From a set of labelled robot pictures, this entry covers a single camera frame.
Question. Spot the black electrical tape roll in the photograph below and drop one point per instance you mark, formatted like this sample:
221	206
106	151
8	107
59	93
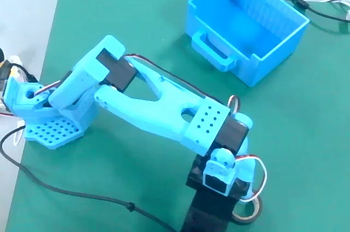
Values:
250	219

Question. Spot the blue plastic box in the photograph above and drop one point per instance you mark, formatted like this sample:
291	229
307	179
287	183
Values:
273	59

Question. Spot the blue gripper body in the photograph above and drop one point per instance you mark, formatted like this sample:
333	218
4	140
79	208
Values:
244	185

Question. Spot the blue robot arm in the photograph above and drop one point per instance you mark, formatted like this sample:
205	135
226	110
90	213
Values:
164	106

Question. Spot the green table mat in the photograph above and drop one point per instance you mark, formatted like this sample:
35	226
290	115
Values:
109	174

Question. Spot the yellow black object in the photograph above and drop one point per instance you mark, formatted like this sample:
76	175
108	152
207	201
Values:
6	65

